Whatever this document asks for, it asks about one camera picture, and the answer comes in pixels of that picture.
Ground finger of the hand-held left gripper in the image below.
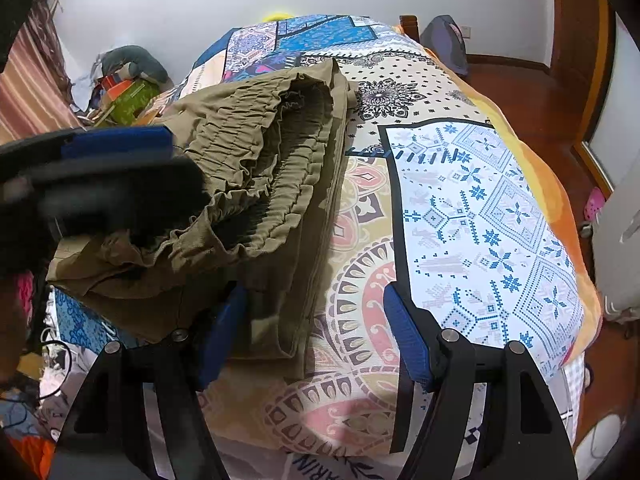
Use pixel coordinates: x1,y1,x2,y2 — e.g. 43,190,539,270
35,157,211,246
10,126,174,166

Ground khaki pants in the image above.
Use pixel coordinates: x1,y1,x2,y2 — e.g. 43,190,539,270
47,57,361,381

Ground patchwork printed blanket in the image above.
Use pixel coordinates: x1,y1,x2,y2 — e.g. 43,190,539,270
50,12,603,480

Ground striped brown curtain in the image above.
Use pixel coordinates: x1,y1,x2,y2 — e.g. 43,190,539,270
0,0,87,147

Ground grey blue backpack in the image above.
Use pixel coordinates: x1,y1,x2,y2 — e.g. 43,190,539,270
420,15,471,79

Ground orange box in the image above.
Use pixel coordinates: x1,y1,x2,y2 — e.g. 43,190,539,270
102,76,136,106

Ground green patterned bag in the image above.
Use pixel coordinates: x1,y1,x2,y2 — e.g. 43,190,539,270
106,80,162,127

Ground white appliance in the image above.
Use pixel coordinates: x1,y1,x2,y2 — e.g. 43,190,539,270
590,180,640,322

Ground wooden door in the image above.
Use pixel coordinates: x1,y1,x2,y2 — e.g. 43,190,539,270
547,0,617,111

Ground wooden bedpost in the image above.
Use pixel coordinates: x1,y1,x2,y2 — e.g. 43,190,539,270
398,13,421,42

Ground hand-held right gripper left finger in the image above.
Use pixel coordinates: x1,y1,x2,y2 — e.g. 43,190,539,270
50,284,249,480

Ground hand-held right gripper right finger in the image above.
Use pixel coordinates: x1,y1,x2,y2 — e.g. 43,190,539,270
382,282,576,480

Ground pink slipper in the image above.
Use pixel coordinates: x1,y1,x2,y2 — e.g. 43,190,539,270
582,187,607,222

